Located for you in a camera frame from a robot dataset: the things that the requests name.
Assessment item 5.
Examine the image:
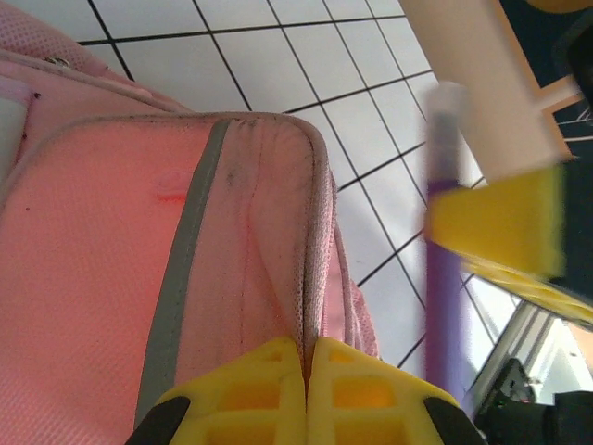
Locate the pink student backpack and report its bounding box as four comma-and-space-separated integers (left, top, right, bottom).
0, 0, 381, 445

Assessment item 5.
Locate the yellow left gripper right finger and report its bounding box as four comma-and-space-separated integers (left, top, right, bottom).
305, 336, 486, 445

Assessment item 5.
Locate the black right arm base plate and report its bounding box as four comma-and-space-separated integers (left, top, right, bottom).
476, 356, 541, 432

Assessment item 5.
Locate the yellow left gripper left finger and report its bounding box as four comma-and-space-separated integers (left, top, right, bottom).
132, 336, 308, 445

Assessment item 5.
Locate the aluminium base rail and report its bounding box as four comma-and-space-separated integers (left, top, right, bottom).
462, 296, 593, 404

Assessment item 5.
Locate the purple pen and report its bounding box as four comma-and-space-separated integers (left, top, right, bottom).
422, 82, 470, 404

